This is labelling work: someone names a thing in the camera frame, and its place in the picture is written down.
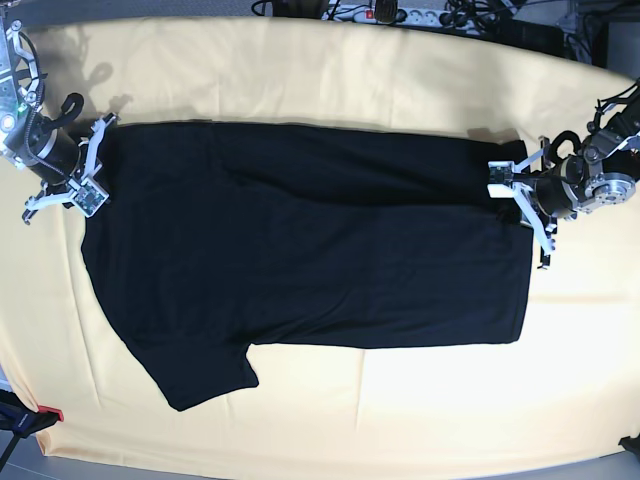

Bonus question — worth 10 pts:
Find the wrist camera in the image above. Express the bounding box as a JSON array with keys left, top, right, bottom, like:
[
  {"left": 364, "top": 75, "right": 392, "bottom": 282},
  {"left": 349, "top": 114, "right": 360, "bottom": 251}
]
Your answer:
[
  {"left": 71, "top": 177, "right": 109, "bottom": 218},
  {"left": 487, "top": 161, "right": 516, "bottom": 199}
]

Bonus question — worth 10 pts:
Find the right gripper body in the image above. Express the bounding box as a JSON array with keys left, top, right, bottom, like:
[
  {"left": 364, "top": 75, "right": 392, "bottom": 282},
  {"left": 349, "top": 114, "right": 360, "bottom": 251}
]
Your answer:
[{"left": 27, "top": 125, "right": 80, "bottom": 186}]

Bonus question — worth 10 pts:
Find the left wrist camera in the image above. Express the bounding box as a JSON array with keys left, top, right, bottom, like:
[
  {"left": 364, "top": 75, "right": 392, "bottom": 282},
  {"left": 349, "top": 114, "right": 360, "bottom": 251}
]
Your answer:
[{"left": 487, "top": 161, "right": 516, "bottom": 199}]

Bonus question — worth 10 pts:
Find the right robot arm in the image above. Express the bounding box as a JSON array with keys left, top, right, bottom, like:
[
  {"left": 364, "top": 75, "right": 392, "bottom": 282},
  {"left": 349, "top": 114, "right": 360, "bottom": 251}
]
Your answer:
[{"left": 1, "top": 20, "right": 118, "bottom": 224}]

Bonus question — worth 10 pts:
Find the white power strip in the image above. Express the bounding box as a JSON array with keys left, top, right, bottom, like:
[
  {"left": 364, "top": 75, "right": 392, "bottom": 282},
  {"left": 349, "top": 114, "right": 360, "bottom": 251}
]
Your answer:
[{"left": 321, "top": 3, "right": 479, "bottom": 34}]

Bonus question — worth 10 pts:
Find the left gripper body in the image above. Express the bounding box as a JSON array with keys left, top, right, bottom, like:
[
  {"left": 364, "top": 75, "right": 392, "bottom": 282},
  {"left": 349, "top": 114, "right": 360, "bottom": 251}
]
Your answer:
[{"left": 535, "top": 159, "right": 583, "bottom": 218}]

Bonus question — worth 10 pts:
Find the yellow table cloth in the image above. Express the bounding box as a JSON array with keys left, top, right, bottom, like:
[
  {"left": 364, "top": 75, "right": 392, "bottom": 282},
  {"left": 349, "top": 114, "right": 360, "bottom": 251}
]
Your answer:
[{"left": 1, "top": 18, "right": 639, "bottom": 479}]

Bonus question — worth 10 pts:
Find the black clamp corner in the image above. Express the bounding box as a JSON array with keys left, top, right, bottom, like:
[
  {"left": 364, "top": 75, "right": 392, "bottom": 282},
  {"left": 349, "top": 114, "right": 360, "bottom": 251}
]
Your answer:
[{"left": 618, "top": 435, "right": 640, "bottom": 458}]

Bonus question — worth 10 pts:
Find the black red clamp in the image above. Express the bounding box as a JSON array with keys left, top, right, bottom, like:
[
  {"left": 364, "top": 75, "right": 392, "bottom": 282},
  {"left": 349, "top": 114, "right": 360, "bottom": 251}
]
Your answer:
[{"left": 1, "top": 390, "right": 64, "bottom": 438}]

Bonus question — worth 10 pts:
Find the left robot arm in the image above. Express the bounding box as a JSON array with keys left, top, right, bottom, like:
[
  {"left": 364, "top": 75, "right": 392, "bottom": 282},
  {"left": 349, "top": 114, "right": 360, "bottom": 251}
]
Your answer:
[{"left": 488, "top": 81, "right": 639, "bottom": 269}]

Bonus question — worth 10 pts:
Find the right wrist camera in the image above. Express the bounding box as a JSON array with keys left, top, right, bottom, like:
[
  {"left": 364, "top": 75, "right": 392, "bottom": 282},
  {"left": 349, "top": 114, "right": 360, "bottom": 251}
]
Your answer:
[{"left": 71, "top": 177, "right": 109, "bottom": 218}]

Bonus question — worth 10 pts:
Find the black T-shirt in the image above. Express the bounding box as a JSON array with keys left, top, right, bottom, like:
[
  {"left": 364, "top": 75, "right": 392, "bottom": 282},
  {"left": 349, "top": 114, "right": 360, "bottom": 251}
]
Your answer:
[{"left": 82, "top": 122, "right": 533, "bottom": 411}]

